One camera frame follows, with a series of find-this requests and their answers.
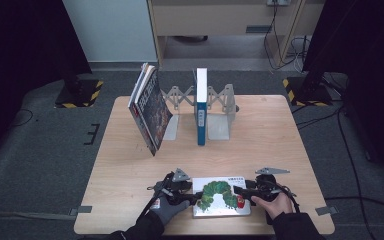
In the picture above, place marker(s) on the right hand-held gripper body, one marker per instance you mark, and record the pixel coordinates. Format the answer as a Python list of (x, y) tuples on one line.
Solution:
[(268, 186)]

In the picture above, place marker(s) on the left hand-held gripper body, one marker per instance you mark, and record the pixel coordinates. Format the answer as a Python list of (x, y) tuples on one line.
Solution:
[(173, 188)]

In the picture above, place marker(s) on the white caterpillar picture book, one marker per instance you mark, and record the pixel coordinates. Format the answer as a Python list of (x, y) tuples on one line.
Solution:
[(221, 206)]

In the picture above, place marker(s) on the grey expanding metal book rack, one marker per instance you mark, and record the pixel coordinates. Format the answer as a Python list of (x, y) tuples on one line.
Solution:
[(218, 126)]

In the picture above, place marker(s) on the blue book with mountain picture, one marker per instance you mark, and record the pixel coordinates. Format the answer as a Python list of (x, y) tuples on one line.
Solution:
[(201, 116)]

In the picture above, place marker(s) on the magazine with orange corner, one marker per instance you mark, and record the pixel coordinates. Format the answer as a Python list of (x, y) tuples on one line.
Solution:
[(144, 83)]

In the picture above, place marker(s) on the person's right hand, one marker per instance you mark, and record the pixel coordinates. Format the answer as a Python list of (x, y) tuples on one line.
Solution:
[(276, 206)]

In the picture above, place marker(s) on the person's left hand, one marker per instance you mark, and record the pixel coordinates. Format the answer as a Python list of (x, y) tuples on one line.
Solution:
[(168, 211)]

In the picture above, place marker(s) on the black stand with striped base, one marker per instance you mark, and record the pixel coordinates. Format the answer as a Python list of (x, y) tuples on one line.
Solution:
[(308, 93), (80, 95)]

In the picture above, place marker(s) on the dark flat round object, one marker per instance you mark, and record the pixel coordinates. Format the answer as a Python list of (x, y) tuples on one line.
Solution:
[(190, 38)]

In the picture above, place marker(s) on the black curtain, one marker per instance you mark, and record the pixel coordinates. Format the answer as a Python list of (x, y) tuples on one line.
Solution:
[(20, 50), (373, 66)]

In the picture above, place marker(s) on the white cabinet panel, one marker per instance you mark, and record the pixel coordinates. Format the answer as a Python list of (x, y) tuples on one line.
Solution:
[(110, 30)]

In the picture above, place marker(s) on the beige wooden desk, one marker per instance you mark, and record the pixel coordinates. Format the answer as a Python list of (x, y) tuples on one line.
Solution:
[(213, 16)]

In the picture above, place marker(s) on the white power strip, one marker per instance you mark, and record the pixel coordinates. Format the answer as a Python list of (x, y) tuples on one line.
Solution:
[(278, 2)]

